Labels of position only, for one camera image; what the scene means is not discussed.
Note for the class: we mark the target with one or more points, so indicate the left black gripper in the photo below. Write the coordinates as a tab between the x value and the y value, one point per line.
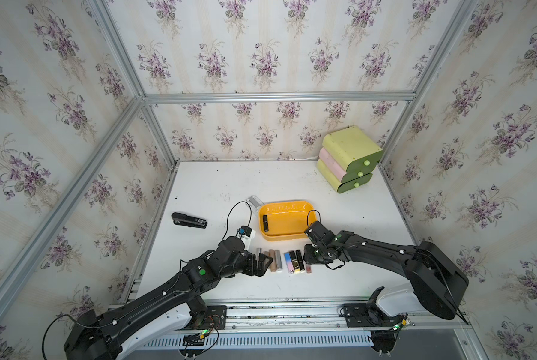
250	260

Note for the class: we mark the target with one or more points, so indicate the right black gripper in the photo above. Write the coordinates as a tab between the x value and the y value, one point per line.
306	258

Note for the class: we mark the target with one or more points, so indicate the slim black lipstick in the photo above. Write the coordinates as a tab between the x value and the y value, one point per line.
300	261

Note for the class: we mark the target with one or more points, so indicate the black gold lipstick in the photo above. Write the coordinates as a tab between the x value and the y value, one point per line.
294	261

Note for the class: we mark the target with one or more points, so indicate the yellow plastic storage box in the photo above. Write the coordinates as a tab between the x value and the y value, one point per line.
287	220

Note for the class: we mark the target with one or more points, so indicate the black lipstick tube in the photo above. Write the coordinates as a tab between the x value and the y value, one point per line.
265	223

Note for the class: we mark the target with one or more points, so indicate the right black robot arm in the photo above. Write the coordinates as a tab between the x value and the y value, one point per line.
437	282

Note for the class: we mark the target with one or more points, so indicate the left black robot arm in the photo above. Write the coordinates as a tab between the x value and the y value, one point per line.
173	305

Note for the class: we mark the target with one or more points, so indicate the tan lipstick tube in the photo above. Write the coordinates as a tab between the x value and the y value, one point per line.
273	265

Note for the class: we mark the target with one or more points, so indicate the silver lipstick tube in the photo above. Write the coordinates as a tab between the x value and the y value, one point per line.
278	260

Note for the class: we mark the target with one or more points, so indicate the clear acrylic holder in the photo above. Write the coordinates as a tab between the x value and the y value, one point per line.
255	202

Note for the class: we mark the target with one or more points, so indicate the black stapler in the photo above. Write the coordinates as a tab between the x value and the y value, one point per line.
186	220

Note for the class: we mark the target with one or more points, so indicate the green pink drawer organizer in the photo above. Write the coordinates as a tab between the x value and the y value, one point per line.
348	158

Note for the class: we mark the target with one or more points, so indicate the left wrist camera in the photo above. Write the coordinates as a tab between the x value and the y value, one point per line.
246	234

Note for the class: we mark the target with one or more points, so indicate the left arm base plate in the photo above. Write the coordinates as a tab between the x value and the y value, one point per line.
215	317

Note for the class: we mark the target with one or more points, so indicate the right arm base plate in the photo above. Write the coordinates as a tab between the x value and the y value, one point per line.
360	315

